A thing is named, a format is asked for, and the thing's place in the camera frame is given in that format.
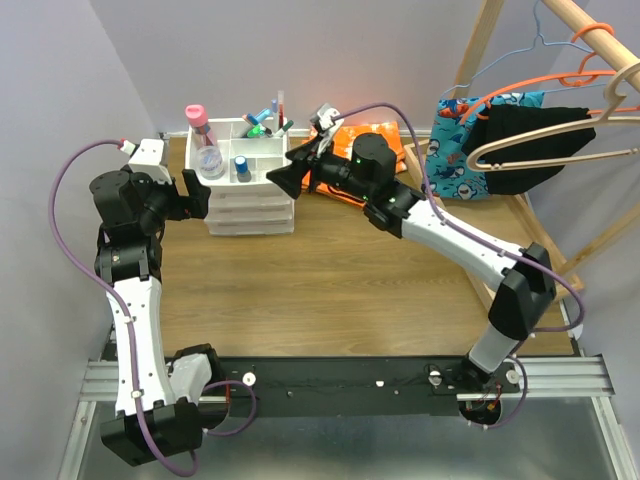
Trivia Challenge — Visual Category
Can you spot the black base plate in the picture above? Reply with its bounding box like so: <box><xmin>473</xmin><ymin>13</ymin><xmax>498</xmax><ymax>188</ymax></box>
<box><xmin>219</xmin><ymin>356</ymin><xmax>520</xmax><ymax>418</ymax></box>

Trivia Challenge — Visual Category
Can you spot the black garment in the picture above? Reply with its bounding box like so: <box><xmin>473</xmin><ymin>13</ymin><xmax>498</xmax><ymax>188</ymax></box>
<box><xmin>462</xmin><ymin>104</ymin><xmax>596</xmax><ymax>181</ymax></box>

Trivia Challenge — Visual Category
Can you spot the green white pen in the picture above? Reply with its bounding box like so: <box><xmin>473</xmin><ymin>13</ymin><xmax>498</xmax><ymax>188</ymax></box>
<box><xmin>273</xmin><ymin>120</ymin><xmax>294</xmax><ymax>138</ymax></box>

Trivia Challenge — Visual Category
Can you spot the red white pen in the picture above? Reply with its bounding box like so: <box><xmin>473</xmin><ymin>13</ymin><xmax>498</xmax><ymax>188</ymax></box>
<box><xmin>276</xmin><ymin>90</ymin><xmax>284</xmax><ymax>129</ymax></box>

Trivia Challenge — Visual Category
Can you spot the blue grey glue stick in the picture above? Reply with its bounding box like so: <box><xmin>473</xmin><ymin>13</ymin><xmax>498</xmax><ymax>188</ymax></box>
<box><xmin>234</xmin><ymin>155</ymin><xmax>252</xmax><ymax>183</ymax></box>

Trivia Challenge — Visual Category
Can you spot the orange hanger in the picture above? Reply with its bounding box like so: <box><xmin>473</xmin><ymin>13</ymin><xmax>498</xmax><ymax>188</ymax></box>
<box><xmin>458</xmin><ymin>21</ymin><xmax>640</xmax><ymax>126</ymax></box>

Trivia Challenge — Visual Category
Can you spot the white drawer organizer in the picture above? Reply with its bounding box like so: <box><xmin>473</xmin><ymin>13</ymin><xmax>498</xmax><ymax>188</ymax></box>
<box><xmin>198</xmin><ymin>118</ymin><xmax>295</xmax><ymax>236</ymax></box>

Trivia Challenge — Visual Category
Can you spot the blue shark print cloth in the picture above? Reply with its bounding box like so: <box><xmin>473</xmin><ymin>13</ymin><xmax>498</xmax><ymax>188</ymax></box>
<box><xmin>426</xmin><ymin>97</ymin><xmax>547</xmax><ymax>200</ymax></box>

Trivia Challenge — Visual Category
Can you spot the blue wire hanger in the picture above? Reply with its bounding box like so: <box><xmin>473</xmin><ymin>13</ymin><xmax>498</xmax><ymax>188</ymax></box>
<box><xmin>439</xmin><ymin>1</ymin><xmax>597</xmax><ymax>100</ymax></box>

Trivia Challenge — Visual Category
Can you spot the wooden hanger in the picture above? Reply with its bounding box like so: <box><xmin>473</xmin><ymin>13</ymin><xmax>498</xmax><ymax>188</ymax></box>
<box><xmin>466</xmin><ymin>62</ymin><xmax>639</xmax><ymax>173</ymax></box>

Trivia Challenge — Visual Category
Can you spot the wooden clothes rack frame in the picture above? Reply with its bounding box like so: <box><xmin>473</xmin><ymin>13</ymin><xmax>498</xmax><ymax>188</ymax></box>
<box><xmin>402</xmin><ymin>0</ymin><xmax>640</xmax><ymax>318</ymax></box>

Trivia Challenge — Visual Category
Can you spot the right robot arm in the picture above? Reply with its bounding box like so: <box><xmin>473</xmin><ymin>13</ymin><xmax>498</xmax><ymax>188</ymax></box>
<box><xmin>266</xmin><ymin>133</ymin><xmax>556</xmax><ymax>392</ymax></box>

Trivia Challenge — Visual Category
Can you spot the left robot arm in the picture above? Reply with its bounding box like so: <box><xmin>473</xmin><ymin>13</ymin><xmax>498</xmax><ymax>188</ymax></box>
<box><xmin>89</xmin><ymin>167</ymin><xmax>224</xmax><ymax>466</ymax></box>

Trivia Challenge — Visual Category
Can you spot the orange folded cloth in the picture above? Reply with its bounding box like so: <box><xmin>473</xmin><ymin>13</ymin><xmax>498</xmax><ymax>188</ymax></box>
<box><xmin>315</xmin><ymin>121</ymin><xmax>408</xmax><ymax>208</ymax></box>

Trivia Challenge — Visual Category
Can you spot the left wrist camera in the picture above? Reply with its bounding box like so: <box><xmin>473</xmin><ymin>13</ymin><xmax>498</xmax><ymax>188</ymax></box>
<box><xmin>119</xmin><ymin>139</ymin><xmax>173</xmax><ymax>184</ymax></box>

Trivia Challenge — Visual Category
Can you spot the pink cap pen tube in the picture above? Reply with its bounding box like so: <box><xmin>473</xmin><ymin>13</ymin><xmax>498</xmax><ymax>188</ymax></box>
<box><xmin>184</xmin><ymin>104</ymin><xmax>217</xmax><ymax>147</ymax></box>

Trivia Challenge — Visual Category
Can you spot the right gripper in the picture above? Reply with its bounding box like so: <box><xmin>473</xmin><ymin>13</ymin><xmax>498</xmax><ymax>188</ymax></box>
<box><xmin>264</xmin><ymin>134</ymin><xmax>371</xmax><ymax>202</ymax></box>

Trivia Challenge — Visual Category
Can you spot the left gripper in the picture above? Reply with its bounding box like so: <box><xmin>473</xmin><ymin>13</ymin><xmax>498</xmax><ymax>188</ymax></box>
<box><xmin>122</xmin><ymin>163</ymin><xmax>211</xmax><ymax>232</ymax></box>

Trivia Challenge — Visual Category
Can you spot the green black highlighter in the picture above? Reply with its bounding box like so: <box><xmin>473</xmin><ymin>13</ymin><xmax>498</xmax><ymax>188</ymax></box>
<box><xmin>246</xmin><ymin>125</ymin><xmax>266</xmax><ymax>138</ymax></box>

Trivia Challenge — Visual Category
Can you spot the clear paperclip jar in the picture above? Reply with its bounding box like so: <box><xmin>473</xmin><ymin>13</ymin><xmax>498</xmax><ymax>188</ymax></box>
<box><xmin>196</xmin><ymin>145</ymin><xmax>225</xmax><ymax>180</ymax></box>

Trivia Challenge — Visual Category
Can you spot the aluminium rail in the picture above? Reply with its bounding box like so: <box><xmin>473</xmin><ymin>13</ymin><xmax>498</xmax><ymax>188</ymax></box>
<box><xmin>79</xmin><ymin>356</ymin><xmax>615</xmax><ymax>403</ymax></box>

